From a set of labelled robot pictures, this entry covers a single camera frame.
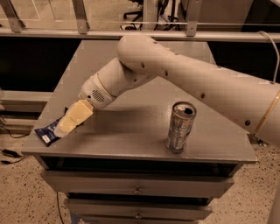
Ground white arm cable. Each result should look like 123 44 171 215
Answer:
257 30 280 86

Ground metal railing frame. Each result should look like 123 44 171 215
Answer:
0 0 280 43

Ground black office chair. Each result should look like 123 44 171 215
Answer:
122 0 144 22

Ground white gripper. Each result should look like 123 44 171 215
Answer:
54 73 116 137

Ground grey drawer cabinet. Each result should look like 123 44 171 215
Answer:
20 39 257 224

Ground silver drink can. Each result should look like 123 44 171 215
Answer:
166 101 197 154

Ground blue rxbar blueberry wrapper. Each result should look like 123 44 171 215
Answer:
35 117 61 147

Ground black cable with adapter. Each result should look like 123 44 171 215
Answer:
0 125 30 165

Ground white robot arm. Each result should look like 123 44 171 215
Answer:
54 35 280 146

